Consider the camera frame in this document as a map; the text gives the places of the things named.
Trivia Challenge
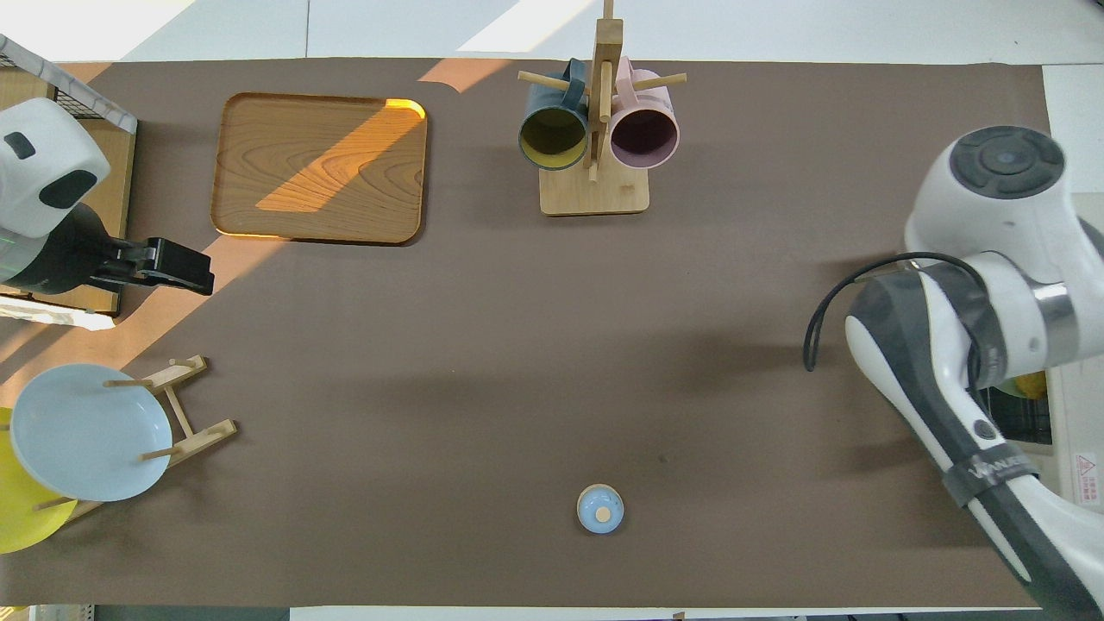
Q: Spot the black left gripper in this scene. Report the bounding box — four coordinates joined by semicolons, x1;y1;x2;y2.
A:
17;207;215;297

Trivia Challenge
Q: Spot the white toaster oven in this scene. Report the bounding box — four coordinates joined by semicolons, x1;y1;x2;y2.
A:
983;362;1104;518

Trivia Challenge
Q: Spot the white checked cloth liner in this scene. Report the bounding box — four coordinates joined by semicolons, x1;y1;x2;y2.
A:
0;293;117;331

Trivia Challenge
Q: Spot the wooden plate rack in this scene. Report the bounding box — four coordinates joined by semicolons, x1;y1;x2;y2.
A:
52;354;238;523

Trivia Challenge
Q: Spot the wooden serving tray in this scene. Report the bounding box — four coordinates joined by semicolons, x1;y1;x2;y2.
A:
210;92;429;247

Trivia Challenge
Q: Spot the light blue plate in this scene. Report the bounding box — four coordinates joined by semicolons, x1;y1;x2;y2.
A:
10;363;173;503

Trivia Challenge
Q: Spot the yellow plate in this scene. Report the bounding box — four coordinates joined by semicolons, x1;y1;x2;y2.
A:
0;407;78;555

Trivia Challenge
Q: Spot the dark blue mug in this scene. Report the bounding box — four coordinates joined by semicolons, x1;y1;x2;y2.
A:
517;59;592;172

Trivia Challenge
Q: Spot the wooden mug rack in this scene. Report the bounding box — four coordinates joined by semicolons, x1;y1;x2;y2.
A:
517;0;688;216

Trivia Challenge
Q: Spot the small blue knobbed lid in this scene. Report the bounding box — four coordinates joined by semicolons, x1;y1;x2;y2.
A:
576;483;624;536

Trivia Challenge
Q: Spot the pink mug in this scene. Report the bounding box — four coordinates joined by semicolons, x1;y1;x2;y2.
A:
609;57;681;170

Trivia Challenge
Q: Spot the black wire basket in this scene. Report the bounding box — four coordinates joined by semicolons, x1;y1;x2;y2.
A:
0;34;137;135

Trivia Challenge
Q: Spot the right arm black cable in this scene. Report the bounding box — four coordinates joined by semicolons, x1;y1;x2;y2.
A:
804;252;988;373

